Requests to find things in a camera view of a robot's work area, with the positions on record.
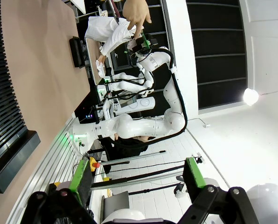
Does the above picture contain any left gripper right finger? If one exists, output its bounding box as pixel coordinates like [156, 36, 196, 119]
[178, 157, 258, 224]

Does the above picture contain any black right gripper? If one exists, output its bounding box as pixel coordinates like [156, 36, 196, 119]
[129, 35, 159, 58]

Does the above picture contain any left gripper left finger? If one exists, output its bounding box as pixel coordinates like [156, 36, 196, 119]
[24, 159, 95, 224]

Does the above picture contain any green PCB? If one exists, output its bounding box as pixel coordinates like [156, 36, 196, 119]
[140, 31, 152, 49]

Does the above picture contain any white robot link with buttons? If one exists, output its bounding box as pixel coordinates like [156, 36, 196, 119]
[120, 97, 156, 115]

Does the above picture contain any person's right hand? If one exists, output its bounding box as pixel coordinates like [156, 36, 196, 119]
[122, 0, 153, 40]

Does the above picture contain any small white caster device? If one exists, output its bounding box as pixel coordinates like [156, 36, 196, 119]
[174, 182, 186, 199]

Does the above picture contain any yellow emergency stop button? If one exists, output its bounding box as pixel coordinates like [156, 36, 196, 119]
[89, 157, 101, 173]

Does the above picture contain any person in white coat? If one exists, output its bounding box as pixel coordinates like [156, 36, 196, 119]
[84, 16, 138, 63]

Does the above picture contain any grey chair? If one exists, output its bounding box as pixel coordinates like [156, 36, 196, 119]
[101, 190, 130, 219]

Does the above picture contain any white cloth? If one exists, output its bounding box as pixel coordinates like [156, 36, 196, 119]
[96, 60, 106, 78]

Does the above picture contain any brown background table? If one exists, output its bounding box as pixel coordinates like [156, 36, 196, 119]
[85, 37, 102, 86]

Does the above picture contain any person in black clothes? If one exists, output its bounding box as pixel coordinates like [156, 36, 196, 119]
[101, 136, 155, 175]

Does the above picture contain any black tripod leg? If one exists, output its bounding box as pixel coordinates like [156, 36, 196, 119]
[92, 170, 185, 190]

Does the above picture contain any short black slotted rack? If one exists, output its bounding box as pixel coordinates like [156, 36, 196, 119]
[69, 36, 86, 69]

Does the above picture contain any silver pole with black tip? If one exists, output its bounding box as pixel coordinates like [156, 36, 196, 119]
[99, 150, 167, 167]

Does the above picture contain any black computer with lights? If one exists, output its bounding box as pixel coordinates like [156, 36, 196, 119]
[74, 93, 100, 124]

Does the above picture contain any bright ceiling lamp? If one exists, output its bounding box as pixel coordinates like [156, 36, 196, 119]
[243, 88, 260, 107]

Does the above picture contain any long black slotted rack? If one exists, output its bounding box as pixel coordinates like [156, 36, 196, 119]
[0, 0, 41, 194]

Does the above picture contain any aluminium profile frame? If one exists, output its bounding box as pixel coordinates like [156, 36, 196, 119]
[6, 116, 83, 224]

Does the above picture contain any black corrugated cable hose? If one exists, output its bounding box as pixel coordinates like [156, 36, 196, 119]
[150, 46, 188, 150]

